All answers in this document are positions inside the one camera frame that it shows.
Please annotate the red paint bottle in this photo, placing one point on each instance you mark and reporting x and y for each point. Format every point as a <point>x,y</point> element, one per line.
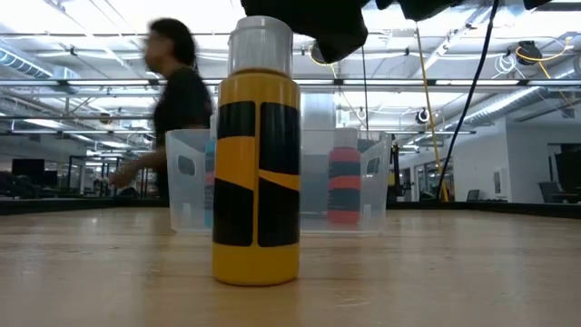
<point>345,181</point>

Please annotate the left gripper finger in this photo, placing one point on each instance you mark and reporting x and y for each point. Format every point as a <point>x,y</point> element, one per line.
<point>327,27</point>

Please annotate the clear plastic bin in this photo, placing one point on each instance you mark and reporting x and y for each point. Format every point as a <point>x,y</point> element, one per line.
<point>313,195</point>

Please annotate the dark floor stand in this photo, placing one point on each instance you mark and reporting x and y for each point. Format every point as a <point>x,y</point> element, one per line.
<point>394,172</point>

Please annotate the black aluminium table frame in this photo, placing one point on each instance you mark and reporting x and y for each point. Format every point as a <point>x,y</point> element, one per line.
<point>499,209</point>

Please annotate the yellow paint bottle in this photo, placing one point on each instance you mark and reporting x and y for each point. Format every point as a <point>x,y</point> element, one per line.
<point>256,181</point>

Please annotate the blue paint bottle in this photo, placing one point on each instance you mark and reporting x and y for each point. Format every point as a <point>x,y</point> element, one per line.
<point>209,159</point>

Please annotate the dark monitor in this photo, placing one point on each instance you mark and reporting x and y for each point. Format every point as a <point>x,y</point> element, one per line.
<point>27,167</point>

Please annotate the laptop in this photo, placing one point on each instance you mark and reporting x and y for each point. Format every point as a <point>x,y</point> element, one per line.
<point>473,195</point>

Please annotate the person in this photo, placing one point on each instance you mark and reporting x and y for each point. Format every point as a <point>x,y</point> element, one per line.
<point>181,104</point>

